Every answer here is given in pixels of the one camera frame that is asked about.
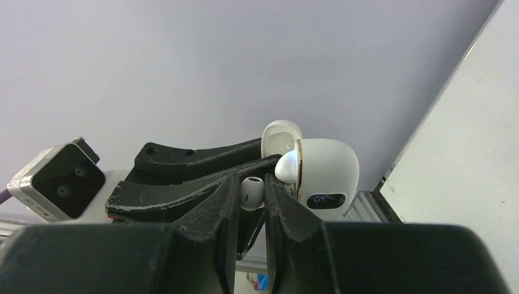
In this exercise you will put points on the white earbud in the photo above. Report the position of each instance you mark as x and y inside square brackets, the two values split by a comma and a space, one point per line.
[251, 193]
[287, 167]

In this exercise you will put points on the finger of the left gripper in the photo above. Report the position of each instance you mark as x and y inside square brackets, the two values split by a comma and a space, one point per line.
[133, 202]
[157, 164]

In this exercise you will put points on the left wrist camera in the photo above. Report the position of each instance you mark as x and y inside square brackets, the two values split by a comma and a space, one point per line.
[60, 183]

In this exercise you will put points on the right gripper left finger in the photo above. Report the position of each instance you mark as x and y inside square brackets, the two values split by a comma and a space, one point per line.
[194, 254]

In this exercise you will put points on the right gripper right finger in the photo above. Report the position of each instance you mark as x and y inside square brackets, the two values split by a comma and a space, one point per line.
[308, 255]

